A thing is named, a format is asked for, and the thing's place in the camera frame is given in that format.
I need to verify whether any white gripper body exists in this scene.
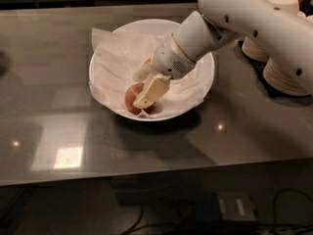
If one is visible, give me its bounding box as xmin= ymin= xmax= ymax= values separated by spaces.
xmin=154 ymin=33 xmax=196 ymax=79

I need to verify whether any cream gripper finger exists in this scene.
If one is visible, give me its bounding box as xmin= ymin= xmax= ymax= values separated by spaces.
xmin=133 ymin=73 xmax=170 ymax=110
xmin=132 ymin=54 xmax=158 ymax=82

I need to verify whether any red apple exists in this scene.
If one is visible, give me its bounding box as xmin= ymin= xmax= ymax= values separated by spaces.
xmin=124 ymin=83 xmax=144 ymax=115

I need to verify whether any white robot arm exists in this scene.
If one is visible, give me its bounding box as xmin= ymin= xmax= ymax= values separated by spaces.
xmin=133 ymin=0 xmax=313 ymax=109

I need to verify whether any white bowl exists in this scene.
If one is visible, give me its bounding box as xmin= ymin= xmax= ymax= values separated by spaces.
xmin=88 ymin=19 xmax=216 ymax=122

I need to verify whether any white paper liner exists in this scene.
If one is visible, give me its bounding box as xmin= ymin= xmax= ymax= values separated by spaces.
xmin=88 ymin=25 xmax=205 ymax=118

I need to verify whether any rear stack of paper plates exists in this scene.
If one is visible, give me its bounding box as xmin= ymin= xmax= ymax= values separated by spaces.
xmin=242 ymin=37 xmax=269 ymax=63

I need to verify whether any stack of paper plates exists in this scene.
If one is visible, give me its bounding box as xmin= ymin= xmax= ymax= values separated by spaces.
xmin=242 ymin=37 xmax=269 ymax=63
xmin=263 ymin=58 xmax=309 ymax=97

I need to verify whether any front stack of paper plates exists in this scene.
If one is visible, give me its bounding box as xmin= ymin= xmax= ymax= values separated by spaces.
xmin=263 ymin=58 xmax=309 ymax=97

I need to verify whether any black tray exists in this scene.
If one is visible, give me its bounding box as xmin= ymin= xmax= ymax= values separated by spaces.
xmin=242 ymin=51 xmax=313 ymax=108

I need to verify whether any dark box under table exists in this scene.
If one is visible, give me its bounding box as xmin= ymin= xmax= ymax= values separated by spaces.
xmin=194 ymin=192 xmax=259 ymax=226

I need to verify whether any black cable under table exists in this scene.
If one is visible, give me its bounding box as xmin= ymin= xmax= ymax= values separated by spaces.
xmin=107 ymin=176 xmax=313 ymax=235

